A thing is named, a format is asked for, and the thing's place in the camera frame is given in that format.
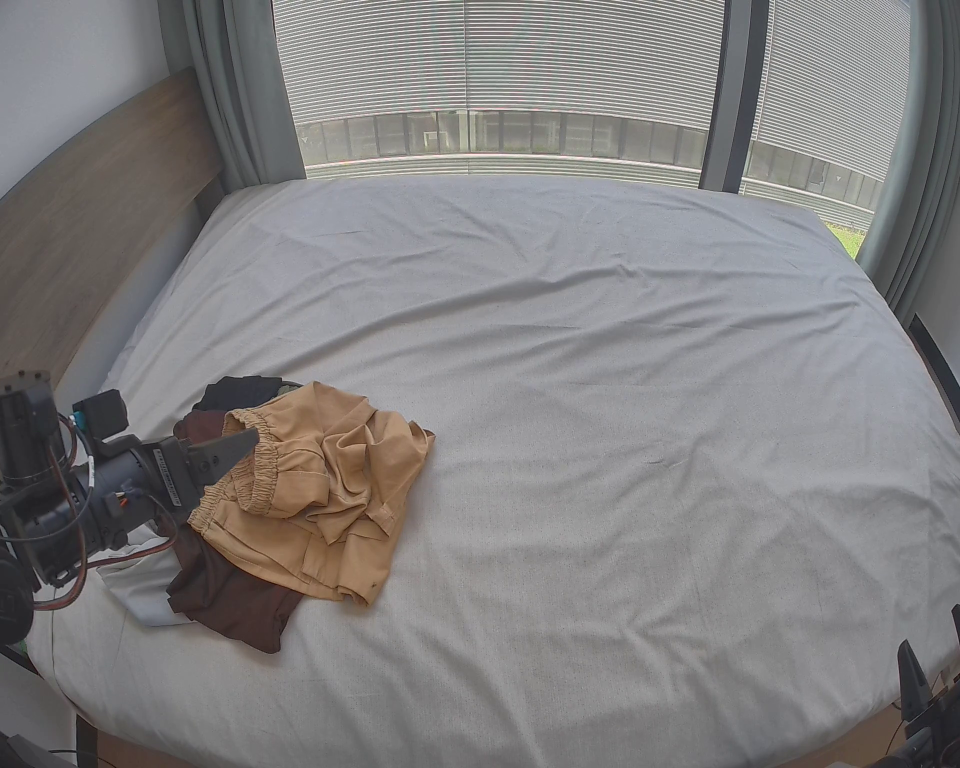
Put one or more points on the grey-green curtain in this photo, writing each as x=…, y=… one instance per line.
x=922, y=150
x=240, y=90

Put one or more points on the window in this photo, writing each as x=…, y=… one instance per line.
x=525, y=75

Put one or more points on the bed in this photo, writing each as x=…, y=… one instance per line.
x=600, y=412

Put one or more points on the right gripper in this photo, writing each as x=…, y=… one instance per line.
x=937, y=739

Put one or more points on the green garment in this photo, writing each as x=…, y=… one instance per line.
x=289, y=388

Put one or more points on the brown garment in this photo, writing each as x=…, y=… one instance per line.
x=232, y=600

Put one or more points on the black garment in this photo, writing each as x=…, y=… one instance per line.
x=232, y=394

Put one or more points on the white garment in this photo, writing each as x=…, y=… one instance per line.
x=142, y=585

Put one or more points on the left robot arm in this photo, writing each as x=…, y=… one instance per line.
x=34, y=480

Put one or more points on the tan shorts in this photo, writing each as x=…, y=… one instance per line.
x=337, y=480

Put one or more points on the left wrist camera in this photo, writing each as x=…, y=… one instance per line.
x=101, y=416

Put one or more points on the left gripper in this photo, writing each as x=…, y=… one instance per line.
x=135, y=480

